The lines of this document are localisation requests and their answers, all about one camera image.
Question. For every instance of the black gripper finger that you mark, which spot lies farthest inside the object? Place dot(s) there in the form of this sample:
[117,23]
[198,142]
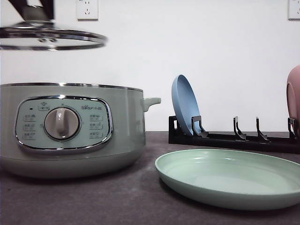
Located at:
[33,13]

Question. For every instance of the glass steamer lid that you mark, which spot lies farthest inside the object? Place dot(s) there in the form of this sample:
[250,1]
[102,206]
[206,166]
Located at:
[44,35]

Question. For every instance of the green plate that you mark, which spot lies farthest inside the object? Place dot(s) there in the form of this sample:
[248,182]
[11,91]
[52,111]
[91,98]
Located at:
[231,179]

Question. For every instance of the green electric steamer pot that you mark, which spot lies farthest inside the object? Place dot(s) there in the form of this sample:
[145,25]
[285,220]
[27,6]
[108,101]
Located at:
[71,130]

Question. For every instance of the blue plate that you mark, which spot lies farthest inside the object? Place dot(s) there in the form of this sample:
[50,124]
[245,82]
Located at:
[185,104]

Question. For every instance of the black plate rack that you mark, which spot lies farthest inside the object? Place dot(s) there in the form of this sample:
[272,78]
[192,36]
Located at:
[200,137]

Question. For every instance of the pink plate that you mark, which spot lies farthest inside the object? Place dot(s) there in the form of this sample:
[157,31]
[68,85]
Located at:
[293,94]

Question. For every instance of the white wall socket left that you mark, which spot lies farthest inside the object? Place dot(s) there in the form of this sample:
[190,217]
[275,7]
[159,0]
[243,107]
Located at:
[87,11]

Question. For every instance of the white wall socket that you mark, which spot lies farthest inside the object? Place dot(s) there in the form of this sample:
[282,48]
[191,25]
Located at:
[294,10]
[87,11]

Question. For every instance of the white wall socket right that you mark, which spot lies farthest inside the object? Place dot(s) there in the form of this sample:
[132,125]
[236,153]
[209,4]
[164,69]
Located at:
[294,10]

